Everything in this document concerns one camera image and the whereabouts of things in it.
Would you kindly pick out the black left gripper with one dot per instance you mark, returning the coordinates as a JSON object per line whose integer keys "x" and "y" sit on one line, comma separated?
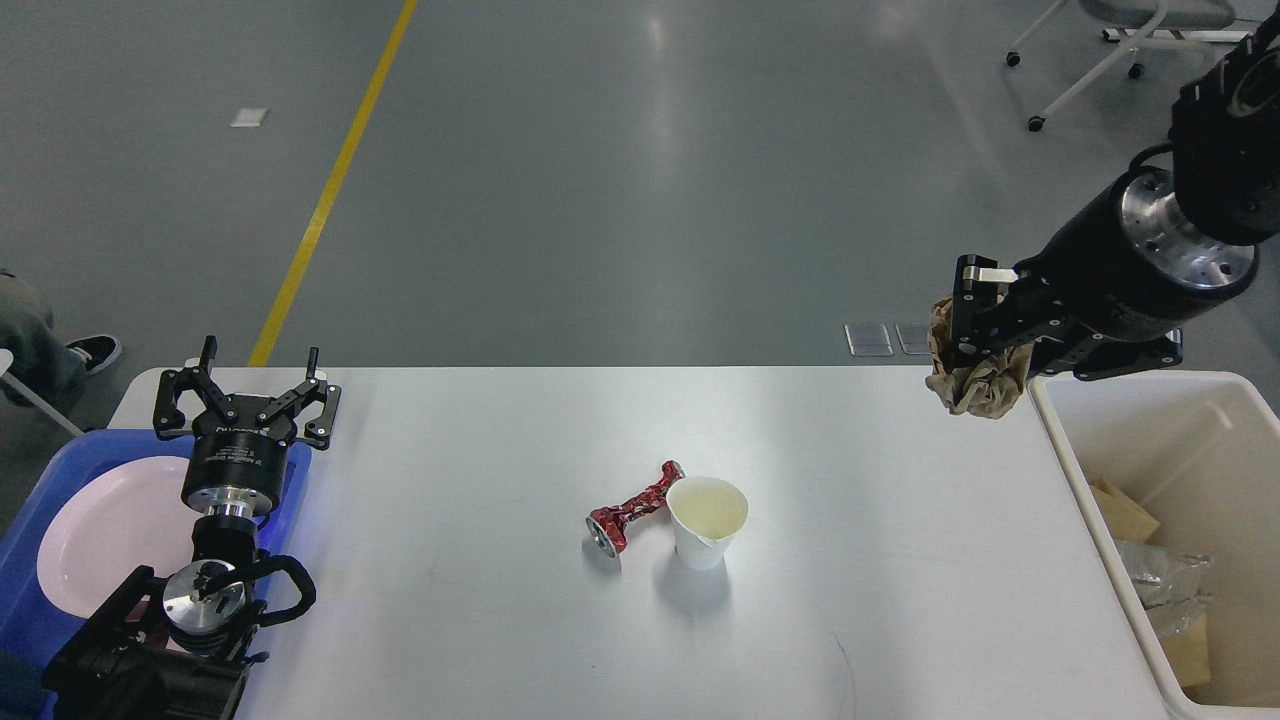
{"x": 238, "y": 465}

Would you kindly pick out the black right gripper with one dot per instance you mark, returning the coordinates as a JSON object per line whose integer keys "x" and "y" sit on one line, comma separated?
{"x": 1131, "y": 265}

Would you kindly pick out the brown paper ball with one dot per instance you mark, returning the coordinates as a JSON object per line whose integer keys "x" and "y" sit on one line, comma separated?
{"x": 989, "y": 389}

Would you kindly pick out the pink plate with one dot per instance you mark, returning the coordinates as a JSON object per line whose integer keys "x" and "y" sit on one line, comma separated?
{"x": 129, "y": 516}

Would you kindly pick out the large brown paper bag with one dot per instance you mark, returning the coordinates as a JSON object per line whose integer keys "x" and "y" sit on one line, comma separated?
{"x": 1125, "y": 519}

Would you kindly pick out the aluminium foil tray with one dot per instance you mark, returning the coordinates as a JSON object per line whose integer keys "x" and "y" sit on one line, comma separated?
{"x": 1161, "y": 576}

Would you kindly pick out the white paper cup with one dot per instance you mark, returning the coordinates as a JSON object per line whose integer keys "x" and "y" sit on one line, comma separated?
{"x": 706, "y": 512}

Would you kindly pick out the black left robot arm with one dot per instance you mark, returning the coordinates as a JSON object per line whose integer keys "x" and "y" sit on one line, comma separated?
{"x": 178, "y": 647}

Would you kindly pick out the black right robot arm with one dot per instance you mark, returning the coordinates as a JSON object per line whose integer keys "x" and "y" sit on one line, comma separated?
{"x": 1222, "y": 145}

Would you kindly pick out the clear floor plate right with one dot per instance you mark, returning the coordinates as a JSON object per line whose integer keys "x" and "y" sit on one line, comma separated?
{"x": 914, "y": 338}

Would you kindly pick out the clear floor plate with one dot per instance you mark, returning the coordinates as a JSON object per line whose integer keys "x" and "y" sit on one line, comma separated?
{"x": 868, "y": 340}
{"x": 914, "y": 338}

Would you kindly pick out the black sneaker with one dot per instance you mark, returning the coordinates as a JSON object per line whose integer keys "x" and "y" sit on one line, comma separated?
{"x": 96, "y": 352}

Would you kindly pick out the clear floor plate left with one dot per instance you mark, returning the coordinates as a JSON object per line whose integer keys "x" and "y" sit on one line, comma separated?
{"x": 868, "y": 340}

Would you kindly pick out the grey trouser leg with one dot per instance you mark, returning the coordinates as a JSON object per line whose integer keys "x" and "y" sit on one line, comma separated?
{"x": 41, "y": 361}

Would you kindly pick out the beige plastic bin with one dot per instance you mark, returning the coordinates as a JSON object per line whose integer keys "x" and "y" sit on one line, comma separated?
{"x": 1199, "y": 451}

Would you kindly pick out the blue plastic tray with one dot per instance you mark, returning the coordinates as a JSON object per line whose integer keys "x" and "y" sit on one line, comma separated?
{"x": 33, "y": 630}

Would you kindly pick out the white floor tape patch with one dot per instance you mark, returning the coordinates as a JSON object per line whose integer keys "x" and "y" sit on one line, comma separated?
{"x": 246, "y": 118}

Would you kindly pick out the white office chair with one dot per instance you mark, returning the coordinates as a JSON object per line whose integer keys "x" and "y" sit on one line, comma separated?
{"x": 1135, "y": 26}

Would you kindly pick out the crushed red can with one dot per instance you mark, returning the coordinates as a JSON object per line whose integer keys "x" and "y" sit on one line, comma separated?
{"x": 608, "y": 524}

